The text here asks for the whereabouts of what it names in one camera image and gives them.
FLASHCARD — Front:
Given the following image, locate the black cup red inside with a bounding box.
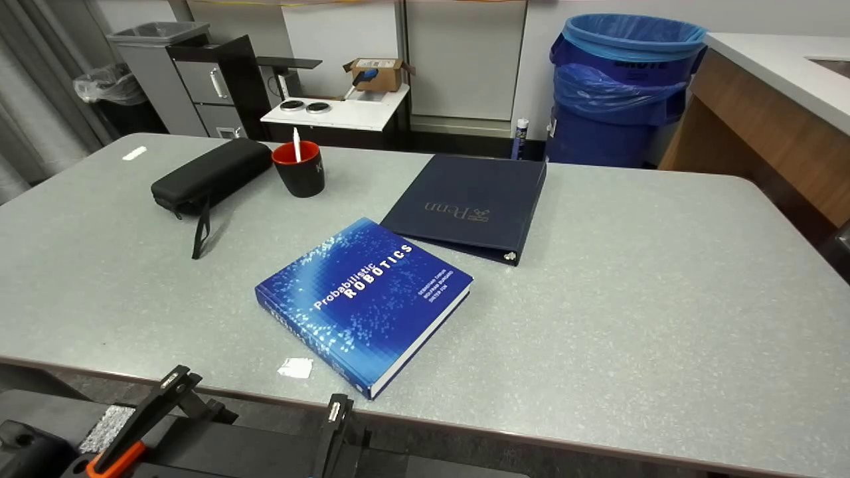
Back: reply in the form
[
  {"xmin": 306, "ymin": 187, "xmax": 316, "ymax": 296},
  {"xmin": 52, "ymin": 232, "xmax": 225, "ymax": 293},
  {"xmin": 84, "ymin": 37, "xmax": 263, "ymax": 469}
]
[{"xmin": 268, "ymin": 138, "xmax": 327, "ymax": 199}]

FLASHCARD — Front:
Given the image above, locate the navy Penn binder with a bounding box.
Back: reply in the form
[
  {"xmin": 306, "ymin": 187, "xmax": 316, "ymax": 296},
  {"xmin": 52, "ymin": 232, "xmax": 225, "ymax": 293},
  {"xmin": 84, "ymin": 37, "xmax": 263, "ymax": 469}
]
[{"xmin": 380, "ymin": 151, "xmax": 550, "ymax": 270}]

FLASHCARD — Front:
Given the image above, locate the blue robotics hardcover book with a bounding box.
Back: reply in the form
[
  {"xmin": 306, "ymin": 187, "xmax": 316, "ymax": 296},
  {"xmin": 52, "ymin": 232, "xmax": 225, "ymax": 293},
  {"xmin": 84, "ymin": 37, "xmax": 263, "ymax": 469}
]
[{"xmin": 251, "ymin": 216, "xmax": 476, "ymax": 401}]

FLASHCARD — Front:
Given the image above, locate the small white side table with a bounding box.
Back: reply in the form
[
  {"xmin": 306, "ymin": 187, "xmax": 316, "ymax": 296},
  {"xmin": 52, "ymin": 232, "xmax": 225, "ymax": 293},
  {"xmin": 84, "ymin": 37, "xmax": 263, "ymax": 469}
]
[{"xmin": 258, "ymin": 82, "xmax": 410, "ymax": 149}]

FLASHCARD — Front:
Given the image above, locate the cardboard box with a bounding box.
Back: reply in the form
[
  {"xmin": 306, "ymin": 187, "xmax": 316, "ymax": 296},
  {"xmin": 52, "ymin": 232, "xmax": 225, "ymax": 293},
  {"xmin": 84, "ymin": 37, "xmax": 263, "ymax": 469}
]
[{"xmin": 343, "ymin": 57, "xmax": 410, "ymax": 100}]

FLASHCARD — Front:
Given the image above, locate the white paper scrap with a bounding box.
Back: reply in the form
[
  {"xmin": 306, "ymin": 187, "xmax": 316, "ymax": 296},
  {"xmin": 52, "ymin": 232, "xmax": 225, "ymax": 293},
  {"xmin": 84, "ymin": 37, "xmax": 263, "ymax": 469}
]
[{"xmin": 276, "ymin": 357, "xmax": 316, "ymax": 382}]

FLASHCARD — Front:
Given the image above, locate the black stand with shelf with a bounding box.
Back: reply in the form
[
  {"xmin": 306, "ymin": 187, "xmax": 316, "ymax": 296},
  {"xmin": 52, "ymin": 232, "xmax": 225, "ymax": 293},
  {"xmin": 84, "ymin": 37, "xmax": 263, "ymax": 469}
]
[{"xmin": 254, "ymin": 54, "xmax": 323, "ymax": 104}]

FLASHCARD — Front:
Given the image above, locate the blue trash bin with bag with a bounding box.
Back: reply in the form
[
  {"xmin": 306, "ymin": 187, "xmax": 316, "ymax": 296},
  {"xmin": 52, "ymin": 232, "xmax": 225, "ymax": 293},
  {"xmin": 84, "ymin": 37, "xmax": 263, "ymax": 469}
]
[{"xmin": 543, "ymin": 12, "xmax": 712, "ymax": 170}]

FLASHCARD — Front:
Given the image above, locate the grey file cabinet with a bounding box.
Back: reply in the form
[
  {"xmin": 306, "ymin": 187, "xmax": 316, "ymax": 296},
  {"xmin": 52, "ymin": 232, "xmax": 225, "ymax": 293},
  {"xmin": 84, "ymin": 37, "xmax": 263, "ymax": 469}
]
[{"xmin": 105, "ymin": 23, "xmax": 268, "ymax": 142}]

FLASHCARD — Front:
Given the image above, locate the black bin with clear bag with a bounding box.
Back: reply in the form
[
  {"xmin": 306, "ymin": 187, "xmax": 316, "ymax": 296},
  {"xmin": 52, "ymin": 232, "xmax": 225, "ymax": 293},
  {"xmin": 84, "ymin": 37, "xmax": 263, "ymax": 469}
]
[{"xmin": 72, "ymin": 61, "xmax": 170, "ymax": 142}]

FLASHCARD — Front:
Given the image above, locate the wooden counter with grey top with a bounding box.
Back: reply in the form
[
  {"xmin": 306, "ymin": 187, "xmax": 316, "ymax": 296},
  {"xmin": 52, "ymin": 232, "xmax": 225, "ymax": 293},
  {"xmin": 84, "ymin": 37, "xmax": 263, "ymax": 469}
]
[{"xmin": 657, "ymin": 32, "xmax": 850, "ymax": 251}]

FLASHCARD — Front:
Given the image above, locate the black zip case with strap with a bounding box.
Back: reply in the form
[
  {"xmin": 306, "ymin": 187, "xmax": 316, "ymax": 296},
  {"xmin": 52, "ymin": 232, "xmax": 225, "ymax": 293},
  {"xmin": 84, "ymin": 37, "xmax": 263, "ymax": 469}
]
[{"xmin": 147, "ymin": 137, "xmax": 274, "ymax": 264}]

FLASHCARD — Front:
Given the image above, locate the black clamp with orange handle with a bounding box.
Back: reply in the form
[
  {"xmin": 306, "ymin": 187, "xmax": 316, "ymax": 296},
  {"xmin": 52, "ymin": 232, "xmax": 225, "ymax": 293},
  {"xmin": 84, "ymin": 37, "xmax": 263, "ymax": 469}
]
[{"xmin": 60, "ymin": 364, "xmax": 238, "ymax": 478}]

